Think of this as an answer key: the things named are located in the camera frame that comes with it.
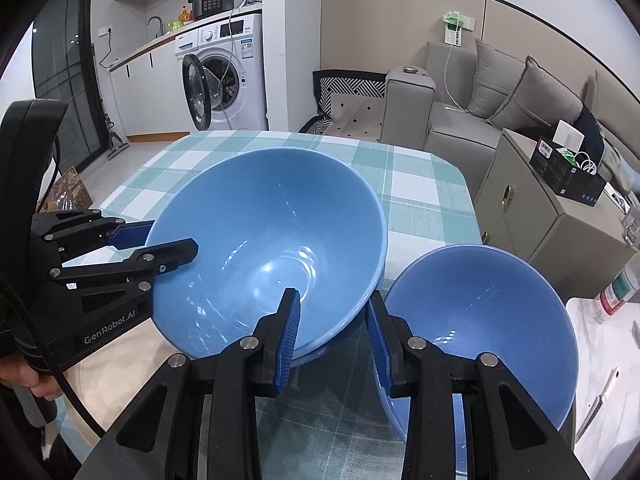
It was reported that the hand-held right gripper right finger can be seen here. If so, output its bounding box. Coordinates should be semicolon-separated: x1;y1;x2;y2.
365;291;593;480

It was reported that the teal checked tablecloth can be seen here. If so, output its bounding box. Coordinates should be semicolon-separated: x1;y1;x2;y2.
40;130;483;480

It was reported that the grey stick vacuum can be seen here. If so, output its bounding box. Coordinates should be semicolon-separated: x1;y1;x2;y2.
102;112;130;161

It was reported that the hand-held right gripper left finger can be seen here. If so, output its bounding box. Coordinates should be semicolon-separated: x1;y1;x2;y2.
75;287;302;480

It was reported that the grey sofa cushion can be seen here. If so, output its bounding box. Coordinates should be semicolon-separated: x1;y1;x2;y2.
467;39;528;121
487;56;583;136

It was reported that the black pressure cooker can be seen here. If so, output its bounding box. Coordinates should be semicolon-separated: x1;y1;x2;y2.
192;0;241;21

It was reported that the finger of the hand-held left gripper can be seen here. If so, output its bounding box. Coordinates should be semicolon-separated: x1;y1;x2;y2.
30;209;156;263
47;239;200;292

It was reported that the white washing machine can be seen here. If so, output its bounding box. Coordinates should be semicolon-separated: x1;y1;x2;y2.
172;12;268;136

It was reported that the beige side cabinet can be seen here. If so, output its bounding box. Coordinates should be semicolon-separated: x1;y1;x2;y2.
474;127;640;306

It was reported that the black glass door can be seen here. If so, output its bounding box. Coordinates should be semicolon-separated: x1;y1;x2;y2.
31;0;108;171

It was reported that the grey sofa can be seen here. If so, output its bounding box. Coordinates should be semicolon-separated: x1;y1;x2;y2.
379;40;640;196

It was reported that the white kitchen counter cabinet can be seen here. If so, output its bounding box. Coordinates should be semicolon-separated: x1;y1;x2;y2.
109;35;181;138

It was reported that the dark blue cushion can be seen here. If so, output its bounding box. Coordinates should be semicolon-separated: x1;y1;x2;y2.
575;110;606;161

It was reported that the yellow toy figure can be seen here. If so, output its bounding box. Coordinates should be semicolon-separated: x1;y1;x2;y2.
167;7;193;31

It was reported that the cream round plate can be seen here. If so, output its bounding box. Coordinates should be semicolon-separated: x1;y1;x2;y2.
64;312;171;443

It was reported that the plastic bottle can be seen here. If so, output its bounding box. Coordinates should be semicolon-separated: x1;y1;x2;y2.
597;267;640;316

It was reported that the person's left hand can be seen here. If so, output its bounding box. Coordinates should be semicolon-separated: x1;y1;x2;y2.
0;355;63;403

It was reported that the patterned cardboard carton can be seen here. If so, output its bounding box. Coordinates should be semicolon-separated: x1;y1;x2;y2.
37;166;93;213

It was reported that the white small box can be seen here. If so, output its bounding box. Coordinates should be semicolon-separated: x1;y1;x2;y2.
552;120;586;153

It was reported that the white wall power strip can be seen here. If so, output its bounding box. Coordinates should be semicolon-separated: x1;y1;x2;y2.
442;10;473;46

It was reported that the black product box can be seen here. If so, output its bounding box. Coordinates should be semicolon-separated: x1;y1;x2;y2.
529;137;608;208

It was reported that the white charging cable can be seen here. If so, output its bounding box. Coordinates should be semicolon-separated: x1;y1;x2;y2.
442;42;468;111

